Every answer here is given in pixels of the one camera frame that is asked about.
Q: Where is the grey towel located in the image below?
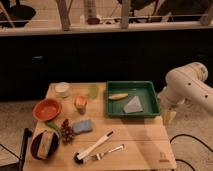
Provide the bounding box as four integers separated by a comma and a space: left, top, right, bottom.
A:
123, 96, 143, 113

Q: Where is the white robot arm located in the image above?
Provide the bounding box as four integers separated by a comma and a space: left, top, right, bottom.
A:
158, 62, 213, 125

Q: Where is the green plastic tray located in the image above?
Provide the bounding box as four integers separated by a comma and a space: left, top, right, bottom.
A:
105, 81, 160, 118

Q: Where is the green translucent cup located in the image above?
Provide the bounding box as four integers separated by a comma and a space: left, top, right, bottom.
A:
88, 84, 99, 99

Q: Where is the blue sponge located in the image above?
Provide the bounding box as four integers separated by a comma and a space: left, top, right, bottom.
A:
73, 120, 93, 134

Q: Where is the white black brush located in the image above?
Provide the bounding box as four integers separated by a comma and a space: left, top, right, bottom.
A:
74, 131, 113, 164

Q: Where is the dark red grape bunch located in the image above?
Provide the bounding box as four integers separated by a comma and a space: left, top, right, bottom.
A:
61, 119, 74, 144

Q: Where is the white round container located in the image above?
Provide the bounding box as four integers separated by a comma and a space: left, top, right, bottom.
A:
55, 82, 70, 98

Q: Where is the green pepper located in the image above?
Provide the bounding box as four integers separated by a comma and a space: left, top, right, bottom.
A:
45, 121, 62, 137

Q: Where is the orange bowl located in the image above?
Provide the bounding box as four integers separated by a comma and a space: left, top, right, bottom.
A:
33, 98, 62, 122

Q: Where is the beige sandwich bread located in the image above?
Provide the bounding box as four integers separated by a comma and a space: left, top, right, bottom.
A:
37, 131, 54, 159

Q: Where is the dark brown bowl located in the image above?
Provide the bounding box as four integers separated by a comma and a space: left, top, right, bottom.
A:
30, 131, 59, 160

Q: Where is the black cable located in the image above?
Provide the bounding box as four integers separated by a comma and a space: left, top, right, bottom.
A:
169, 133, 213, 171

